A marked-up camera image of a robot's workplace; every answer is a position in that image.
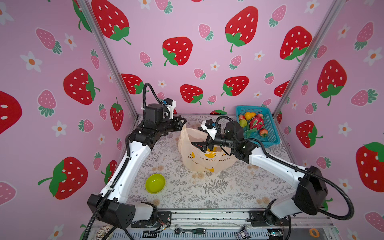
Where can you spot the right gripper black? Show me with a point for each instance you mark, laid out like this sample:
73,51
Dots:
204,144

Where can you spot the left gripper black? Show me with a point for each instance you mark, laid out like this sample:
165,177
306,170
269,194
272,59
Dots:
175,123

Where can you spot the translucent beige plastic bag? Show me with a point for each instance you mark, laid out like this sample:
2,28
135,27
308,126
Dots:
194,159

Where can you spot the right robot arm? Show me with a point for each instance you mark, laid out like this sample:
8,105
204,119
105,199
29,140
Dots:
310,186

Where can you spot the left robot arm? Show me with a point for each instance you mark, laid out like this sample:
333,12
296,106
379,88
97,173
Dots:
110,205

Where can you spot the green fake pear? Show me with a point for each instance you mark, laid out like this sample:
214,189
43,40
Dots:
243,123

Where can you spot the orange yellow fake mango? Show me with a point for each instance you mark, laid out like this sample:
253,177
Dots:
248,115

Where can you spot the pink fake dragon fruit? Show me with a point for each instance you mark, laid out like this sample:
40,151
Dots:
255,124

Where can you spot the lime green bowl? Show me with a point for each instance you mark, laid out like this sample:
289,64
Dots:
155,183

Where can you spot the teal plastic basket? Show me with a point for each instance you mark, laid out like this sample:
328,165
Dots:
273,136

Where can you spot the small black clip gadget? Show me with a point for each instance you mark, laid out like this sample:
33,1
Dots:
243,234

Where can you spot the white sprinkled donut toy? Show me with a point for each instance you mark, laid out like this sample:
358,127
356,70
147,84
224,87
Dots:
103,231

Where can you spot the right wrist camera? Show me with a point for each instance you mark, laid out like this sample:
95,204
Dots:
210,127

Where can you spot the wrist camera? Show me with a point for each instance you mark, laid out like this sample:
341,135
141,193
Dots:
210,127
170,104

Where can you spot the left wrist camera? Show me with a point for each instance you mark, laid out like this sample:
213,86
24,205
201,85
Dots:
170,104

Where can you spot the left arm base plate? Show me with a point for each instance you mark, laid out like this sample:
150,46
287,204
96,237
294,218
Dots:
161,218

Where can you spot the aluminium frame rail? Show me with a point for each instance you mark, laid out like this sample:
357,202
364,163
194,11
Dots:
223,224

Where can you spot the ratchet screwdriver green handle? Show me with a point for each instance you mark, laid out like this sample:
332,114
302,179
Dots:
197,231

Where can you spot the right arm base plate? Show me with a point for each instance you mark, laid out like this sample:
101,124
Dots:
259,219

